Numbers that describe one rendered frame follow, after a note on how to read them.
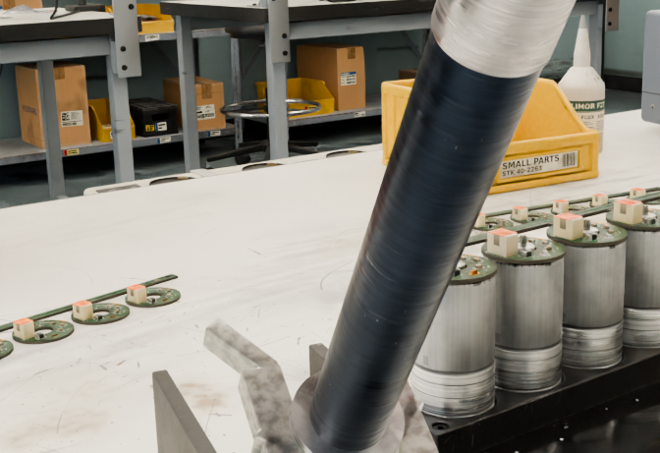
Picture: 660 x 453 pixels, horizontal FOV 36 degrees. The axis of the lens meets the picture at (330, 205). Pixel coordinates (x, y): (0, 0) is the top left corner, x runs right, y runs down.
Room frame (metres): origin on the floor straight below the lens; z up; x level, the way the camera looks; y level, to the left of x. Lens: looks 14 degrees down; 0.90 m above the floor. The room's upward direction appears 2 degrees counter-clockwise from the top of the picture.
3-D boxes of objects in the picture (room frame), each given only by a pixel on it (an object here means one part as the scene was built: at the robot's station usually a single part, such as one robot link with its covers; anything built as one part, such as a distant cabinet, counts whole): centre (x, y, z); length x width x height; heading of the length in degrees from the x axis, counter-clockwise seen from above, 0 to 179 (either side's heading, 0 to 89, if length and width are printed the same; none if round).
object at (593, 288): (0.31, -0.08, 0.79); 0.02 x 0.02 x 0.05
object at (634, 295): (0.33, -0.10, 0.79); 0.02 x 0.02 x 0.05
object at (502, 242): (0.29, -0.05, 0.82); 0.01 x 0.01 x 0.01; 34
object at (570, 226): (0.31, -0.07, 0.82); 0.01 x 0.01 x 0.01; 34
